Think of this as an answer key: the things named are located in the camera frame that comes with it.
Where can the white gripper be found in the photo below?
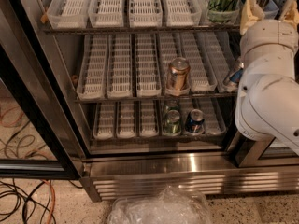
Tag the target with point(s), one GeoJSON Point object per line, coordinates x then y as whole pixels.
{"type": "Point", "coordinates": [270, 32]}

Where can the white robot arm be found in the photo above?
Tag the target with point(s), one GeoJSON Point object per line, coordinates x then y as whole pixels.
{"type": "Point", "coordinates": [267, 103]}

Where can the blue silver can middle shelf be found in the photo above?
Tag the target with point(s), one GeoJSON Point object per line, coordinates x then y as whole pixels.
{"type": "Point", "coordinates": [233, 77]}

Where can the copper coloured can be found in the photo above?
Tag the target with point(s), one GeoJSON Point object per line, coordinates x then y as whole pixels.
{"type": "Point", "coordinates": [177, 73]}

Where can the blue can bottom shelf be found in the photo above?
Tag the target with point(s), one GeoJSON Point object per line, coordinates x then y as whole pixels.
{"type": "Point", "coordinates": [194, 122]}

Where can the green can behind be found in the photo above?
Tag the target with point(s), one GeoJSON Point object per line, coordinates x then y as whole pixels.
{"type": "Point", "coordinates": [171, 105]}

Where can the stainless steel fridge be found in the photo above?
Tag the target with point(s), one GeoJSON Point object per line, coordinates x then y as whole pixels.
{"type": "Point", "coordinates": [142, 166]}

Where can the green can front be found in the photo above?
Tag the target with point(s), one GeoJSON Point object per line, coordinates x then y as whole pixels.
{"type": "Point", "coordinates": [172, 123]}

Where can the open glass fridge door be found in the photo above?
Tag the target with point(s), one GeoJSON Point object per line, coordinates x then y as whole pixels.
{"type": "Point", "coordinates": [37, 69]}

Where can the clear plastic bag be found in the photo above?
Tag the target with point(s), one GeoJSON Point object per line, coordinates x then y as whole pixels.
{"type": "Point", "coordinates": [169, 206]}

